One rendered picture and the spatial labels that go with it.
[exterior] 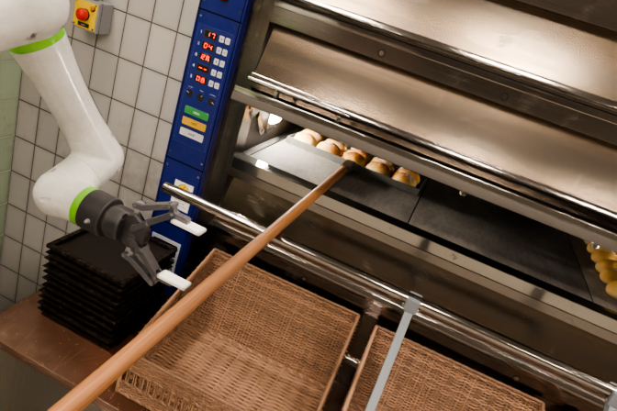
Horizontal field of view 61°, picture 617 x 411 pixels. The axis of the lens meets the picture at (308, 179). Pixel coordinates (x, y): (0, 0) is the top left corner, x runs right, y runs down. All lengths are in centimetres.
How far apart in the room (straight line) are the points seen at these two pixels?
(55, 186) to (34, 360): 66
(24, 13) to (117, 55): 101
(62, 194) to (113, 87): 81
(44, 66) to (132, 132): 82
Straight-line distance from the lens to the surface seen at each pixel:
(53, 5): 97
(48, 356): 177
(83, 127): 126
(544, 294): 170
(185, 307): 97
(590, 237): 148
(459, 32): 152
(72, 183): 125
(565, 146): 158
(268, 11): 166
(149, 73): 188
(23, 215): 242
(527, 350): 135
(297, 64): 163
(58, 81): 120
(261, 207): 177
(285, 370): 186
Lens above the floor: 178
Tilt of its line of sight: 20 degrees down
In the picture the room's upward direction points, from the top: 18 degrees clockwise
